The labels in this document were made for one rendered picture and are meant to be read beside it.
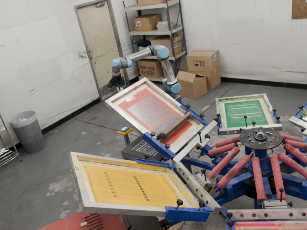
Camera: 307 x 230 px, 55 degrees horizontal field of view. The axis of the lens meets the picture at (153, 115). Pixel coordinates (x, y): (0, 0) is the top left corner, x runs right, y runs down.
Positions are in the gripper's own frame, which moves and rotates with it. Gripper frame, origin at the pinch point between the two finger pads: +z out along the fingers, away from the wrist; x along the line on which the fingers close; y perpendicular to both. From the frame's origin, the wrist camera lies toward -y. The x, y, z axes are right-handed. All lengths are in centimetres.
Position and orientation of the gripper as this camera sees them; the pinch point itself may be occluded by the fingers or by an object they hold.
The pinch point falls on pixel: (114, 92)
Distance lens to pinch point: 302.0
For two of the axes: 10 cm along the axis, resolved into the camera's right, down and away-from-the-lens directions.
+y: 6.1, -4.5, 6.5
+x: -7.9, -4.1, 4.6
